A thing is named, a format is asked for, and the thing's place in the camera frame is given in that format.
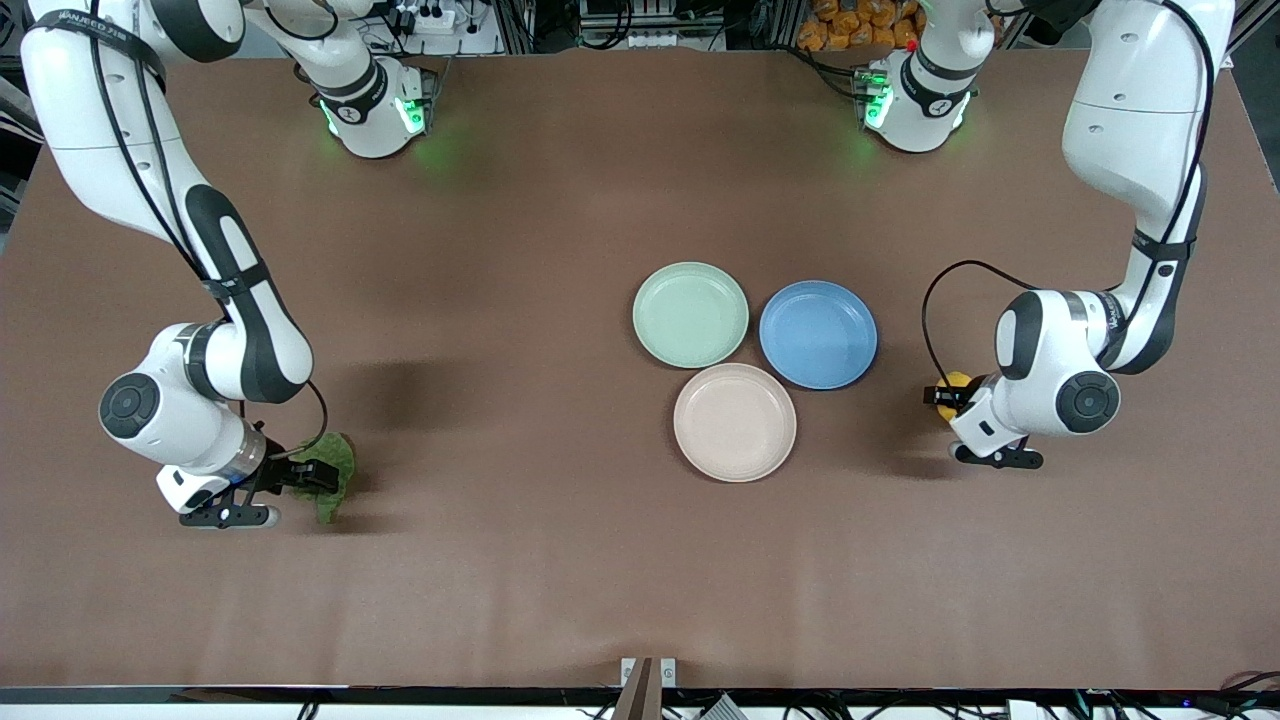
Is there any yellow lemon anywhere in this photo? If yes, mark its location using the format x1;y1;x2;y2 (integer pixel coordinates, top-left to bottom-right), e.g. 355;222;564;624
936;372;978;423

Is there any green lettuce leaf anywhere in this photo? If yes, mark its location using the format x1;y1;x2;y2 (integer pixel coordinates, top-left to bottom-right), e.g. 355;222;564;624
290;432;357;526

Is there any blue round plate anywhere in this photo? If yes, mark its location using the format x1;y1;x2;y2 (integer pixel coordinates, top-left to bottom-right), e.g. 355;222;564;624
758;280;879;391

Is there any beige round plate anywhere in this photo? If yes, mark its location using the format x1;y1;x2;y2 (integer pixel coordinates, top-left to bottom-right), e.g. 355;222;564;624
672;362;798;484

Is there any mint green round plate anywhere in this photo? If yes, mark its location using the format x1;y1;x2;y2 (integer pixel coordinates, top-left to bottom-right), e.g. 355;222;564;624
632;261;750;370

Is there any bag of oranges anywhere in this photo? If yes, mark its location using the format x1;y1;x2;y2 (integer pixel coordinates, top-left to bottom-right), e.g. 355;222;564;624
797;0;926;53

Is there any white power strip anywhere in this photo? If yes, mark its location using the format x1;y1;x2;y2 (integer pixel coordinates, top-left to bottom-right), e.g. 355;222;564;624
388;0;501;56

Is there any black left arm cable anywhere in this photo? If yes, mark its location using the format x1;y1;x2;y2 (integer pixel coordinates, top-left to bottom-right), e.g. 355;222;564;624
920;0;1217;393

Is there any black base cable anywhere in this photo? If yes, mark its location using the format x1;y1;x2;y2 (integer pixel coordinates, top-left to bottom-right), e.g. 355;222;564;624
795;44;873;101

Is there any metal table edge bracket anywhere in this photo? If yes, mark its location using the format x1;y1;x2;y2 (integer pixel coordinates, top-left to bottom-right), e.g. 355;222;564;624
620;657;678;689

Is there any brown camera post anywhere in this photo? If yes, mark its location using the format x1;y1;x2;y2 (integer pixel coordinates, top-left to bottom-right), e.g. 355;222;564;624
612;657;664;720

